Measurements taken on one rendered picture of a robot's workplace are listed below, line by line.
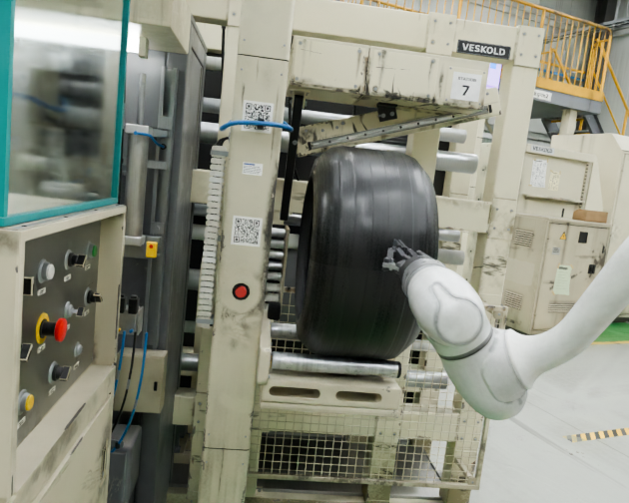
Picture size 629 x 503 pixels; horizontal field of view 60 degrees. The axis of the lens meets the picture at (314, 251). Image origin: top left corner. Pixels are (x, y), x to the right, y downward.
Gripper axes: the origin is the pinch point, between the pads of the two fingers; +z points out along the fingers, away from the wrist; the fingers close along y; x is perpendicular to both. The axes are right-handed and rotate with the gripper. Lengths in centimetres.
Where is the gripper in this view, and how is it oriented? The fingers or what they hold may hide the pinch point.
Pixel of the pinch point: (399, 250)
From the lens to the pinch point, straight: 123.2
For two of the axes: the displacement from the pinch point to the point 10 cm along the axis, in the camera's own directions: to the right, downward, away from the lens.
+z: -0.8, -2.8, 9.6
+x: -1.2, 9.6, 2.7
